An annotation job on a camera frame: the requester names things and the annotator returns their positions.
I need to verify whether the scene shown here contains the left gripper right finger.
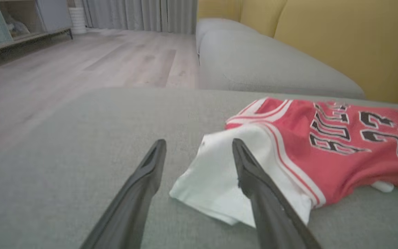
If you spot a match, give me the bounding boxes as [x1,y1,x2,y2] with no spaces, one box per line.
[232,138,324,249]

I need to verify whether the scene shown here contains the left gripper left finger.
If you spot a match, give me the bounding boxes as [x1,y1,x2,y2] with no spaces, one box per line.
[79,139,167,249]

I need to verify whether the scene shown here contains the red white basketball jersey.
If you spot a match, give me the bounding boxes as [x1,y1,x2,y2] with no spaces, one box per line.
[169,97,398,229]

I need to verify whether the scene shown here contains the large grey sofa chaise cushion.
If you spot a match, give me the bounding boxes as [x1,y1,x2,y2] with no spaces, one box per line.
[0,86,398,249]

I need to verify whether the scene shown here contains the grey sofa seat cushion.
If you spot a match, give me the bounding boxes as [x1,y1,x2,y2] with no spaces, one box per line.
[198,28,366,101]
[196,17,260,37]

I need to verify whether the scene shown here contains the grey pleated curtain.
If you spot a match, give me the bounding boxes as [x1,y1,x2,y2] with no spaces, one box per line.
[82,0,198,34]

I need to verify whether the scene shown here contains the white ribbed basket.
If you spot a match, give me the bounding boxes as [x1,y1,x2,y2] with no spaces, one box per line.
[68,7,87,34]

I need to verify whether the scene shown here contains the large yellow sofa back cushion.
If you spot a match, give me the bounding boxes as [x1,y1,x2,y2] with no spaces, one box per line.
[274,0,398,107]

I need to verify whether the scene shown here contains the narrow yellow sofa back cushion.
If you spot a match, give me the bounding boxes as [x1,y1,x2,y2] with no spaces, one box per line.
[239,0,287,38]

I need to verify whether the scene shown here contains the yellow sofa end cushion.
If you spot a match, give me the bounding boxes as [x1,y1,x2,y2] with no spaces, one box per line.
[197,0,244,22]

